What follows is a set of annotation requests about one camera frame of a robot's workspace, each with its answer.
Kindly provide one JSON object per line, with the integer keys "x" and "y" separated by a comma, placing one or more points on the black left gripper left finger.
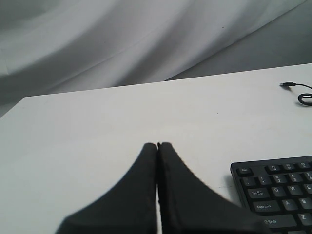
{"x": 127, "y": 208}

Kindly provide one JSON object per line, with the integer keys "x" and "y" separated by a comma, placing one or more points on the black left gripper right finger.
{"x": 188, "y": 206}

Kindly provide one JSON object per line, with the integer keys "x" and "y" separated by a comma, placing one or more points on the black acer keyboard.
{"x": 279, "y": 190}

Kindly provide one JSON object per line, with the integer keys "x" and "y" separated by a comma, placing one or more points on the grey backdrop cloth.
{"x": 58, "y": 46}

